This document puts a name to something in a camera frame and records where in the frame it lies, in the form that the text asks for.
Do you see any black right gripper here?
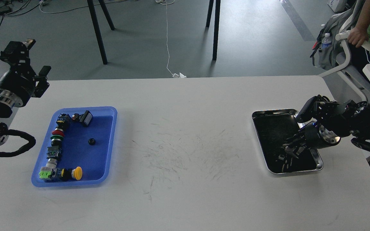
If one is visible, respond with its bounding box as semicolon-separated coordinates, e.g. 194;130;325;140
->
278;124;341;161

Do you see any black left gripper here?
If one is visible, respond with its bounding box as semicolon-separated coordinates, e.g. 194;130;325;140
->
0;39;52;107

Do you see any small black gear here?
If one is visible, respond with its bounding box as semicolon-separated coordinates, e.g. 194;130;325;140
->
87;138;97;146

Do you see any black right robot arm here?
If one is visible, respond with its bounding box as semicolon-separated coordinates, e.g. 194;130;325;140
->
278;95;370;160

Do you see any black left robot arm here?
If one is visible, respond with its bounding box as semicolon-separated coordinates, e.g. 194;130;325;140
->
0;39;51;158

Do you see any person's hand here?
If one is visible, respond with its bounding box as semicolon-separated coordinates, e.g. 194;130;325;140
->
348;26;369;48

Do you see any silver metal tray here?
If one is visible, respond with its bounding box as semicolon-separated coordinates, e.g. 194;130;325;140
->
251;109;324;176

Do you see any black square push button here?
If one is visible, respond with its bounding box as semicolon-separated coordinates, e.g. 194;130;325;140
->
79;110;93;127

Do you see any black stand leg left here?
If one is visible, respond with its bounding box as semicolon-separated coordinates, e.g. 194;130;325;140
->
87;0;115;65

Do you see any black stand leg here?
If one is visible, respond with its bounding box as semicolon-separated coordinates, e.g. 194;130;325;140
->
87;0;115;65
206;0;221;61

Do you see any blue plastic tray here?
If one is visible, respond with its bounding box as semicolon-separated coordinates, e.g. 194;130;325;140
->
31;107;117;187

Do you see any grey backpack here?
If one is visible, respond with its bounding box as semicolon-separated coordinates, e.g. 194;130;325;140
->
310;0;365;70

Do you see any clear water bottle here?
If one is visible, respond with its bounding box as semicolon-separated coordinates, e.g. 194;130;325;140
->
321;33;332;49

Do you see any yellow mushroom push button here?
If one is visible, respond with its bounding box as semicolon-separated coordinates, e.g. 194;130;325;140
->
60;166;83;181

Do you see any black stand leg right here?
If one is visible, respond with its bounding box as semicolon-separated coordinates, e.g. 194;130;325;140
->
206;0;221;61

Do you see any black blue switch block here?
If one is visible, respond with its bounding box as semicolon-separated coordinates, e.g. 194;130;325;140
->
56;114;71;130

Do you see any red push button switch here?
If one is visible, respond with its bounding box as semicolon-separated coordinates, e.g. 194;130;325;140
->
52;129;65;137

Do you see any green push button switch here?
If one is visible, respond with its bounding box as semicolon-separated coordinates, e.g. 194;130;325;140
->
50;135;64;142

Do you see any black switch contact block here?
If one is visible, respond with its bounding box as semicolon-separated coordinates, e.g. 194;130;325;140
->
46;146;63;161

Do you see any green block silver switch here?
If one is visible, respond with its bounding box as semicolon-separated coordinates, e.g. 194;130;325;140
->
38;158;58;181

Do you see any white chair frame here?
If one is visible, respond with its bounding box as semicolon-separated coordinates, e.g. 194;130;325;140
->
319;30;370;102

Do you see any white cable on floor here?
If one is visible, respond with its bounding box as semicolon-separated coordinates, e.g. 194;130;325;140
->
156;0;187;78

